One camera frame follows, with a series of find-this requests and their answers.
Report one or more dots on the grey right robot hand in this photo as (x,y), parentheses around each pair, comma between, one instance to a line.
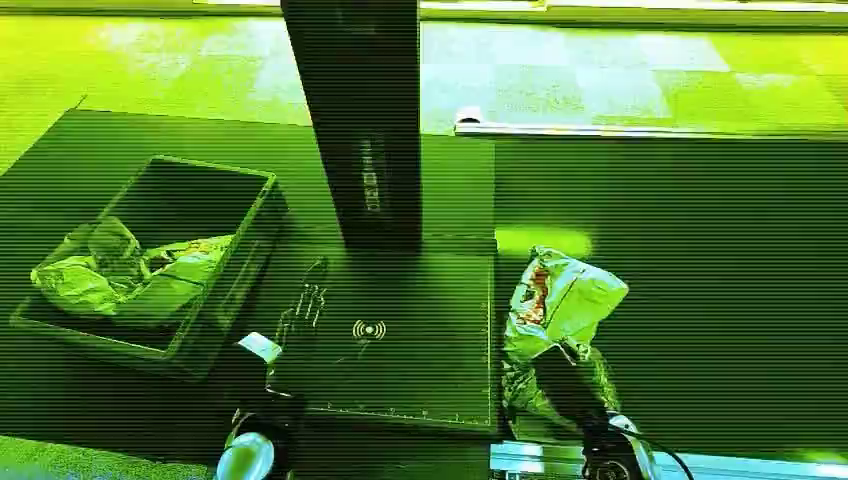
(566,384)

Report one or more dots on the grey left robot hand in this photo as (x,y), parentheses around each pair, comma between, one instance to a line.
(299,331)

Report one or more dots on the plastic parcel bag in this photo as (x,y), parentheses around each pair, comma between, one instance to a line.
(179,278)
(86,278)
(570,298)

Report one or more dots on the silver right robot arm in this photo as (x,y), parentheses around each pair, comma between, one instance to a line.
(616,457)

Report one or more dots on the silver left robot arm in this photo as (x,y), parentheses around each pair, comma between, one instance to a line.
(255,424)

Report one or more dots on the green plastic crate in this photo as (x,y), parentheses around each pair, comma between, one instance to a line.
(225,278)

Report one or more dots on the flat plastic parcel bag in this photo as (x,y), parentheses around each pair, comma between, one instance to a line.
(179,278)

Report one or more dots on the dark conveyor belt table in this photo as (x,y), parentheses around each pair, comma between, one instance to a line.
(715,278)

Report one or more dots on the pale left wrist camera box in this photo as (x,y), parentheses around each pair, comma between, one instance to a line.
(260,346)

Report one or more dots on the dark scanner base plate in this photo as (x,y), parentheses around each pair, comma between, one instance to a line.
(424,344)

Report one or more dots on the dark scanner post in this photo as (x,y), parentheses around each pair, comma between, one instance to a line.
(358,119)

